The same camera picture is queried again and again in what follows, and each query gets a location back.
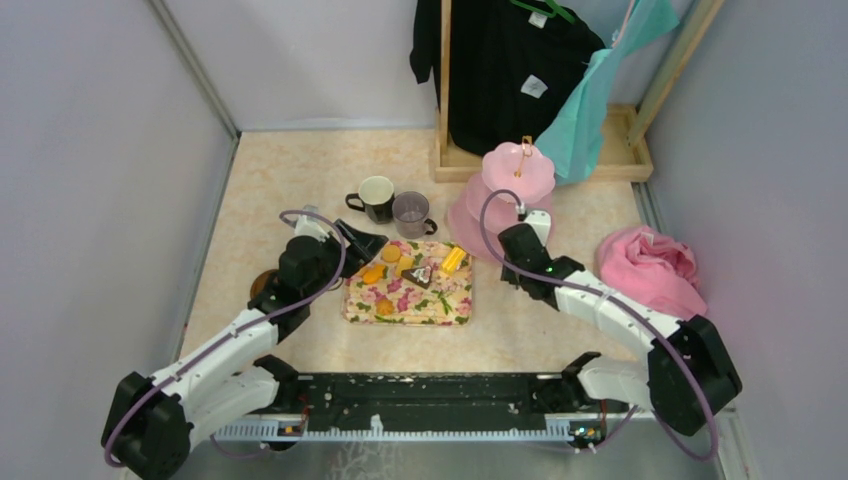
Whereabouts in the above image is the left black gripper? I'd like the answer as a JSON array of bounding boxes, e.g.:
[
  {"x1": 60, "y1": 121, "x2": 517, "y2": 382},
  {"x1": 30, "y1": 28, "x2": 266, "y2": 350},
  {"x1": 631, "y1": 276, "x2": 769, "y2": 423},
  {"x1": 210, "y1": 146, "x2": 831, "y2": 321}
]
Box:
[{"x1": 303, "y1": 218, "x2": 387, "y2": 303}]

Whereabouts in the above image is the chocolate triangle cake slice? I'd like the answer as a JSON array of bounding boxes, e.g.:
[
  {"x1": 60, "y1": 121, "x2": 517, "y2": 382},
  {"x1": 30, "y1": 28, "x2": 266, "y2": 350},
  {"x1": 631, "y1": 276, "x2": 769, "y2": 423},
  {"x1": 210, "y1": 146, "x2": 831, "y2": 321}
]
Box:
[{"x1": 400, "y1": 266, "x2": 432, "y2": 290}]

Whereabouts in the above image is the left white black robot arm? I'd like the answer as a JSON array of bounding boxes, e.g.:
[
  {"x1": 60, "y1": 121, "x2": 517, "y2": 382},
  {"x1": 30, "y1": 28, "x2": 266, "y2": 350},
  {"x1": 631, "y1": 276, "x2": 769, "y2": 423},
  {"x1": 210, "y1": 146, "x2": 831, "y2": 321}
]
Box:
[{"x1": 101, "y1": 210, "x2": 389, "y2": 479}]

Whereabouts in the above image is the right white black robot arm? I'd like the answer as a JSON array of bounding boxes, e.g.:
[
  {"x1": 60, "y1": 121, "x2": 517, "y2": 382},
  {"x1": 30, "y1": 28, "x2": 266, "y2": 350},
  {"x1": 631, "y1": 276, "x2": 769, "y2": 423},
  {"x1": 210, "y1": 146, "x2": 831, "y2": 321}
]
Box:
[{"x1": 497, "y1": 223, "x2": 743, "y2": 436}]

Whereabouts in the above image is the round dotted biscuit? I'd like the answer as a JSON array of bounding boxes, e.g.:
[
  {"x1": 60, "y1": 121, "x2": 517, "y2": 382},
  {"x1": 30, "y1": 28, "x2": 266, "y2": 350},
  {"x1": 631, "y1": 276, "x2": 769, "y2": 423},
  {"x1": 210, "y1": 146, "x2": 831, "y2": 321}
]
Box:
[{"x1": 381, "y1": 244, "x2": 403, "y2": 263}]

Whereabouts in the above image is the orange fish-shaped cake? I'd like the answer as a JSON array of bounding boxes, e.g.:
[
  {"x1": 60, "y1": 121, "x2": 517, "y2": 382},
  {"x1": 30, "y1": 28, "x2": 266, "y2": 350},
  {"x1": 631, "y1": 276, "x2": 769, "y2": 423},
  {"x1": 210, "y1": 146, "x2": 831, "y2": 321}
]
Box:
[{"x1": 362, "y1": 264, "x2": 387, "y2": 285}]

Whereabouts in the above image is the yellow rectangular biscuit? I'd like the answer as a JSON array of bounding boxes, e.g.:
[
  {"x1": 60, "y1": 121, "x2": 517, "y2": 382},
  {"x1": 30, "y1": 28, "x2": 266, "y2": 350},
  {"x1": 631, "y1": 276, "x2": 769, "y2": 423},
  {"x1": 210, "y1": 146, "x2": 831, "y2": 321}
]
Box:
[{"x1": 395, "y1": 256, "x2": 414, "y2": 276}]

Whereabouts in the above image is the black mug white inside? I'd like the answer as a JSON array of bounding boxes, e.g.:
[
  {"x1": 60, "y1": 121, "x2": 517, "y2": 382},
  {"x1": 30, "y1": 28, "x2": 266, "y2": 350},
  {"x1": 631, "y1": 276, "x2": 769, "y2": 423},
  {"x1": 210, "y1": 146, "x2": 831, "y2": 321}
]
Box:
[{"x1": 345, "y1": 176, "x2": 395, "y2": 224}]

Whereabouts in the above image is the yellow layered cake slice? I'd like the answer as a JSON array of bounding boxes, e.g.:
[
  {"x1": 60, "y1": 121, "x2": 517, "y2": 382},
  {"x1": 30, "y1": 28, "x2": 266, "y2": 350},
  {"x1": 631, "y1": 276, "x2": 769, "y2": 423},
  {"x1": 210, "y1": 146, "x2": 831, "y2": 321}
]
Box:
[{"x1": 440, "y1": 246, "x2": 467, "y2": 275}]

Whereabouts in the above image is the floral rectangular tray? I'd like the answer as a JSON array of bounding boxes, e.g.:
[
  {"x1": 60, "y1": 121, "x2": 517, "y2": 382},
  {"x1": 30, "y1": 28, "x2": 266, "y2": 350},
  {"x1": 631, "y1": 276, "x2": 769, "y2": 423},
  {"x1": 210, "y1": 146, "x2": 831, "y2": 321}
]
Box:
[{"x1": 341, "y1": 240, "x2": 473, "y2": 327}]

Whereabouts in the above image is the orange flower-shaped cookie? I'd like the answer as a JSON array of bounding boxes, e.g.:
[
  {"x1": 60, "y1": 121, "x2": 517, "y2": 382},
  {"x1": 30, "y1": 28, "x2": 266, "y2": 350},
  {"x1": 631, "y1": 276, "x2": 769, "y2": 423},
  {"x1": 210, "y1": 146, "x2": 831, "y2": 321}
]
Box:
[{"x1": 375, "y1": 298, "x2": 395, "y2": 316}]

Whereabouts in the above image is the pink three-tier cake stand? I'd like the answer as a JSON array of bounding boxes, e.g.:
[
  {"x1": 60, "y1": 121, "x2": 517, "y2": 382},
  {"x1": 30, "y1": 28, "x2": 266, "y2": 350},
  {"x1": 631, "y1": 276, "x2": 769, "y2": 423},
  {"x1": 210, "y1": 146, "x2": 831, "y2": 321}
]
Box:
[{"x1": 446, "y1": 142, "x2": 555, "y2": 263}]

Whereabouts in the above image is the brown round coaster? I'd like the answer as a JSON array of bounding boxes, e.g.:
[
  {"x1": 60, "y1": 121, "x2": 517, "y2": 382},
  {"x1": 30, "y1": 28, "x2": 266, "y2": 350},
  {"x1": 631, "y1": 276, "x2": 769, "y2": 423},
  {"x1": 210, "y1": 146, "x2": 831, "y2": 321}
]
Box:
[{"x1": 250, "y1": 269, "x2": 278, "y2": 300}]

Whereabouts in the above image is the pink crumpled towel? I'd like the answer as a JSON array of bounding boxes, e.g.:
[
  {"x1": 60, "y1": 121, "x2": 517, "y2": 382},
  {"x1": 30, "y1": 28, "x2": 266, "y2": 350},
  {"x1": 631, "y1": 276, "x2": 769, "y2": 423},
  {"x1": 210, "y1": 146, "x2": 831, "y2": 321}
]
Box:
[{"x1": 595, "y1": 226, "x2": 708, "y2": 320}]

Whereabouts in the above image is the teal garment hanging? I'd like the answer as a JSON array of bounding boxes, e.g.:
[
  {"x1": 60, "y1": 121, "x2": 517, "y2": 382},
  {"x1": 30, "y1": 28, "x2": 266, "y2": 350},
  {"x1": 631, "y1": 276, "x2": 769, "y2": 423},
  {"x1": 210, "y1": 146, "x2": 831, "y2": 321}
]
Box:
[{"x1": 535, "y1": 0, "x2": 680, "y2": 186}]

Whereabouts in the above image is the wooden clothes rack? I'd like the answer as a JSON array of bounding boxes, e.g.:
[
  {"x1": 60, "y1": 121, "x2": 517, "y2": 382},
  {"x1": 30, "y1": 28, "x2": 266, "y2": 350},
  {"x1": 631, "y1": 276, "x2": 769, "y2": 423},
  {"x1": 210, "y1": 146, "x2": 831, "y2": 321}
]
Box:
[{"x1": 430, "y1": 1, "x2": 723, "y2": 183}]

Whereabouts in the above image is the black t-shirt on hanger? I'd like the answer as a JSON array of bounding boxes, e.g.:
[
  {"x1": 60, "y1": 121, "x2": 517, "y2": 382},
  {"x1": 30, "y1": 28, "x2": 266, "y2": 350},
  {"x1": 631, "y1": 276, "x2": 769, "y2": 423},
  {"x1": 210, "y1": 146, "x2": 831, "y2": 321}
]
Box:
[{"x1": 448, "y1": 1, "x2": 605, "y2": 156}]

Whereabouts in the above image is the green clothes hanger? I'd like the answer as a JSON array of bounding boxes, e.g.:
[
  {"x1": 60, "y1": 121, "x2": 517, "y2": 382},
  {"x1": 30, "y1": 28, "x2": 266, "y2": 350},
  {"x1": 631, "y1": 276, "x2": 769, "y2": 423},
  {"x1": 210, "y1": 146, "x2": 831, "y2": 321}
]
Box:
[{"x1": 510, "y1": 0, "x2": 576, "y2": 24}]

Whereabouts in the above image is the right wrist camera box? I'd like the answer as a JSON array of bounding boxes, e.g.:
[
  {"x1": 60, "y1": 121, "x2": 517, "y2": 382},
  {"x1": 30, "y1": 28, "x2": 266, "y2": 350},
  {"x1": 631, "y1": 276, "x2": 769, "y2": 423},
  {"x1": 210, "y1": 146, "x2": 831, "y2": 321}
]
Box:
[{"x1": 519, "y1": 209, "x2": 553, "y2": 246}]

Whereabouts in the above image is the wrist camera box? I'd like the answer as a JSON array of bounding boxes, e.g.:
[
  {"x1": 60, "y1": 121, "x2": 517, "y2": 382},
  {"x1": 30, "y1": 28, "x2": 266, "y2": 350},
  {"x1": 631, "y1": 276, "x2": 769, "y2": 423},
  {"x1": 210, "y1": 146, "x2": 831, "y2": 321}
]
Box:
[
  {"x1": 289, "y1": 214, "x2": 330, "y2": 241},
  {"x1": 519, "y1": 209, "x2": 553, "y2": 246}
]

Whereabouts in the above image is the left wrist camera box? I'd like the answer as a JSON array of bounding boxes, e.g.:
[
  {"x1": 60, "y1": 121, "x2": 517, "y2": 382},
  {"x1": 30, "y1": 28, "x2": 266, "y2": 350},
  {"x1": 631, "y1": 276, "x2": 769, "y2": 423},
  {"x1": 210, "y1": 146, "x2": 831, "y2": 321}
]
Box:
[{"x1": 289, "y1": 214, "x2": 330, "y2": 241}]

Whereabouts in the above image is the grey mug black handle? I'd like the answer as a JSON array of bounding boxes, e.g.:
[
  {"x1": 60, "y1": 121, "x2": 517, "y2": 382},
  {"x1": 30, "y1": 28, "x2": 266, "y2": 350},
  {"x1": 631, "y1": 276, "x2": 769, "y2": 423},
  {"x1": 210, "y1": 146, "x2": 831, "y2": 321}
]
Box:
[{"x1": 392, "y1": 191, "x2": 438, "y2": 240}]

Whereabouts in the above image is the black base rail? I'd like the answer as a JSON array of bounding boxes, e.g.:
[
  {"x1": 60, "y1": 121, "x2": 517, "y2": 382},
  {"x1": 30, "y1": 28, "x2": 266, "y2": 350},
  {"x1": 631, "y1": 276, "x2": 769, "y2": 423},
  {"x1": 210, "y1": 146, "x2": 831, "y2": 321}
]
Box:
[{"x1": 214, "y1": 373, "x2": 631, "y2": 450}]

